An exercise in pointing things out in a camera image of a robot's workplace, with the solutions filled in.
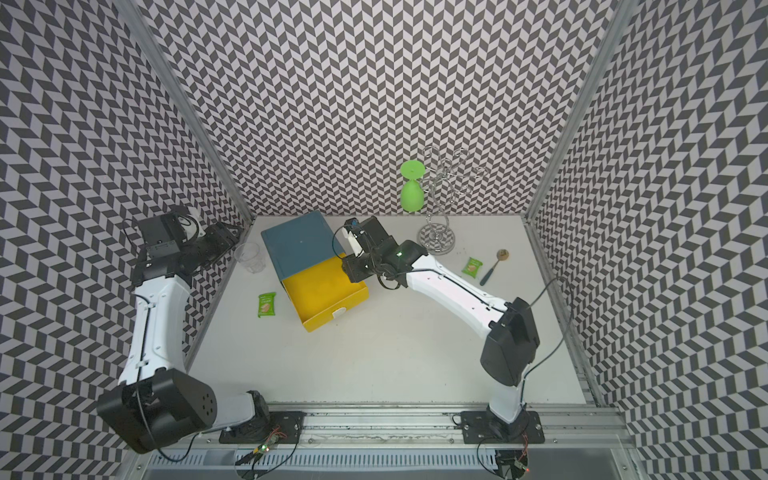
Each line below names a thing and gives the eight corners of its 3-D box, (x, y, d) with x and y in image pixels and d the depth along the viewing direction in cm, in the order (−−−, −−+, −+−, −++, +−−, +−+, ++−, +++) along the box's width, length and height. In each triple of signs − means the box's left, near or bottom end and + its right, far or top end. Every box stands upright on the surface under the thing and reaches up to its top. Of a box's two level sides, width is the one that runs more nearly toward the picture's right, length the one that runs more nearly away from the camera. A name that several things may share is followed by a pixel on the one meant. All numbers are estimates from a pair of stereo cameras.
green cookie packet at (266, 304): (259, 318, 93) (256, 314, 91) (261, 298, 98) (258, 294, 96) (274, 315, 94) (272, 311, 92) (275, 295, 99) (273, 292, 97)
